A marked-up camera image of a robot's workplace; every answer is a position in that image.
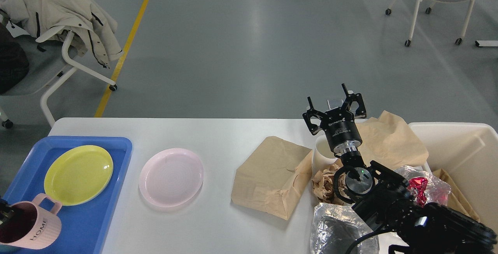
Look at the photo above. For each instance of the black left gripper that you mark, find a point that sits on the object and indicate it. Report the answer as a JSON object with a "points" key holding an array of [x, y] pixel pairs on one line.
{"points": [[5, 212]]}

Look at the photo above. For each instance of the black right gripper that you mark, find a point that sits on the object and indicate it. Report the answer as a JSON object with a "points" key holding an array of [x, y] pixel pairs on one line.
{"points": [[339, 127]]}

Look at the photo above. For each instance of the pink ribbed mug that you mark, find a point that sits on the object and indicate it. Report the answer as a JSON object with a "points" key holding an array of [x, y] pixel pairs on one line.
{"points": [[35, 224]]}

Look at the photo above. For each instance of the pink plate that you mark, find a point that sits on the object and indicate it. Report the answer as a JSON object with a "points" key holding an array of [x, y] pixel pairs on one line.
{"points": [[171, 178]]}

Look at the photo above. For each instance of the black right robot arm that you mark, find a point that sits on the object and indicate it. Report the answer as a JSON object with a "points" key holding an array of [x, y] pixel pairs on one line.
{"points": [[381, 198]]}

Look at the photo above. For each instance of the white paper cup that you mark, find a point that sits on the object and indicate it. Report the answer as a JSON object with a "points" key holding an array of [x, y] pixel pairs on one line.
{"points": [[323, 157]]}

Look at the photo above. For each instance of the crumpled brown paper sheet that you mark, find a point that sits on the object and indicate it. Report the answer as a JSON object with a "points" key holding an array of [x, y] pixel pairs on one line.
{"points": [[390, 141]]}

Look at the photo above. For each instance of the crumpled brown paper ball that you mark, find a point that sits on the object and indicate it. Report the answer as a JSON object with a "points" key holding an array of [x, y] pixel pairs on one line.
{"points": [[323, 185]]}

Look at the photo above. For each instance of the yellow plate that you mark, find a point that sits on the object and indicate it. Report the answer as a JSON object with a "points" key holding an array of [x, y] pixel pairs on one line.
{"points": [[79, 175]]}

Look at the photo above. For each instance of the blue plastic tray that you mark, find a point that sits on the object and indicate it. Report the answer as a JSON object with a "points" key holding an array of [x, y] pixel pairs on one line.
{"points": [[84, 227]]}

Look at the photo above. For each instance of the brown paper bag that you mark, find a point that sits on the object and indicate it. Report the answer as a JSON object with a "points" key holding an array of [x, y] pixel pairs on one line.
{"points": [[273, 178]]}

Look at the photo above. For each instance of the red foil wrapper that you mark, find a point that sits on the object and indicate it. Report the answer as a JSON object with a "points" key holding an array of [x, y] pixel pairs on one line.
{"points": [[417, 187]]}

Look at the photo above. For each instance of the silver foil bag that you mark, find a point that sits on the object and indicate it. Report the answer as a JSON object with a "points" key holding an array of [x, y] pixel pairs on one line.
{"points": [[335, 228]]}

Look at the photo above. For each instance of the clear plastic wrap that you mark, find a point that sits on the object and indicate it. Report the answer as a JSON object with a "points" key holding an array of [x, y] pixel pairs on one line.
{"points": [[437, 190]]}

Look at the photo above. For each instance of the white plastic bin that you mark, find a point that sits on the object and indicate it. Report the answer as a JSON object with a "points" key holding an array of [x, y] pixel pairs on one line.
{"points": [[468, 152]]}

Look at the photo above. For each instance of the brown paper in bin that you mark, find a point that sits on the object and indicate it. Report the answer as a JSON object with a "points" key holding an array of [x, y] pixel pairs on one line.
{"points": [[456, 199]]}

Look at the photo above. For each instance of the black bag on chair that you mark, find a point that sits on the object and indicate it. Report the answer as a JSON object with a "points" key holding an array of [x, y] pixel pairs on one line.
{"points": [[14, 64]]}

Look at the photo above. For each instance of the white chair left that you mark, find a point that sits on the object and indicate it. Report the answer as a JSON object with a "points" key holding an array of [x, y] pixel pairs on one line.
{"points": [[50, 55]]}

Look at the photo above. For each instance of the white bar on floor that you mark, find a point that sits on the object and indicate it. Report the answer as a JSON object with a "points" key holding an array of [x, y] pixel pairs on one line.
{"points": [[486, 43]]}

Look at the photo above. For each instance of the beige jacket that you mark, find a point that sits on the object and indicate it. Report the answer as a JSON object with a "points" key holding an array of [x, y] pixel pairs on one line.
{"points": [[93, 27]]}

